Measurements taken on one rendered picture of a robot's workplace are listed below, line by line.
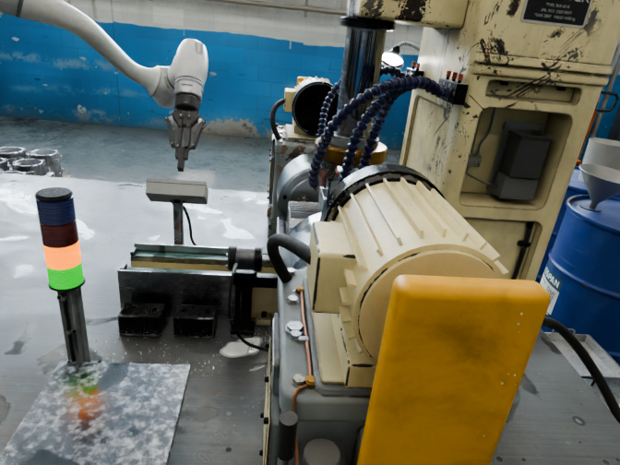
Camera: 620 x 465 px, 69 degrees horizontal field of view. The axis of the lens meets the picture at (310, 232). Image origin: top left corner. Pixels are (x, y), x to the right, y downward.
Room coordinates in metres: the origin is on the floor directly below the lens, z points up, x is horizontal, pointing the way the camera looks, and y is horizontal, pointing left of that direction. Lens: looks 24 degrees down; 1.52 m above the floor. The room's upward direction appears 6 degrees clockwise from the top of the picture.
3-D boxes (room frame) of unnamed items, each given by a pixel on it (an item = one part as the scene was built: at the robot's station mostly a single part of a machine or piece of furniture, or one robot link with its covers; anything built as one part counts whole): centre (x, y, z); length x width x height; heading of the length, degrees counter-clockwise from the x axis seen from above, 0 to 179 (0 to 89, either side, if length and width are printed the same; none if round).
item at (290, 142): (1.69, 0.03, 0.99); 0.35 x 0.31 x 0.37; 7
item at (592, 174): (2.08, -1.35, 0.93); 0.25 x 0.24 x 0.25; 95
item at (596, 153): (2.61, -1.63, 0.99); 0.24 x 0.22 x 0.24; 5
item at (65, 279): (0.74, 0.46, 1.05); 0.06 x 0.06 x 0.04
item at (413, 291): (0.47, -0.08, 1.16); 0.33 x 0.26 x 0.42; 7
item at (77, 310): (0.74, 0.46, 1.01); 0.08 x 0.08 x 0.42; 7
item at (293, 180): (1.41, 0.00, 1.04); 0.37 x 0.25 x 0.25; 7
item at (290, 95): (1.73, 0.07, 1.16); 0.33 x 0.26 x 0.42; 7
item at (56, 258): (0.74, 0.46, 1.10); 0.06 x 0.06 x 0.04
